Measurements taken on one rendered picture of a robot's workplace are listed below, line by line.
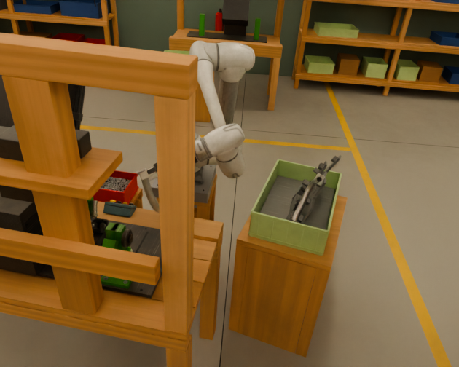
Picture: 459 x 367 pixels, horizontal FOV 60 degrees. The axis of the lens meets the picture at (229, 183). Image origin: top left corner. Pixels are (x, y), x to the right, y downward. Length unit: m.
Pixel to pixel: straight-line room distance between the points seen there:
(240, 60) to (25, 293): 1.41
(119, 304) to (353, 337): 1.68
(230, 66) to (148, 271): 1.08
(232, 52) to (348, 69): 5.01
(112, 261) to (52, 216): 0.26
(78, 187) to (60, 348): 1.68
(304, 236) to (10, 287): 1.39
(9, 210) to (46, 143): 0.55
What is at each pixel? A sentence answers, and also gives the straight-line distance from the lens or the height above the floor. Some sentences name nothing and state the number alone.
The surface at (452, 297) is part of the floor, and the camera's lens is 3.50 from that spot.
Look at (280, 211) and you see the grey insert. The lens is 2.33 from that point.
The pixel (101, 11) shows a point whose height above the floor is 0.94.
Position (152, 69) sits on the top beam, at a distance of 1.05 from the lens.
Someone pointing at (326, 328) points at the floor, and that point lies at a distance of 2.91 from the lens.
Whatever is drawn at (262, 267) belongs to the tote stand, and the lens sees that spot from 2.27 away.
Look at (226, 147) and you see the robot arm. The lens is 1.57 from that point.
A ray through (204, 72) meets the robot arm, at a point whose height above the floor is 1.66.
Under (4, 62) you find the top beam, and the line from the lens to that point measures 1.26.
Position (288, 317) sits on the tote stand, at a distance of 2.50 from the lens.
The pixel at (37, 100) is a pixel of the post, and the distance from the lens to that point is 1.25.
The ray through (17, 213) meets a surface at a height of 1.24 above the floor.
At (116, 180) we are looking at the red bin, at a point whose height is 0.88.
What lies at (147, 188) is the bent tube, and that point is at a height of 1.34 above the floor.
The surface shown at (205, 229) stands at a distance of 2.07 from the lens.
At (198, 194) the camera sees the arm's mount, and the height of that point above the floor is 0.91.
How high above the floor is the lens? 2.24
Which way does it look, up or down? 34 degrees down
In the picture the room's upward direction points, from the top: 4 degrees clockwise
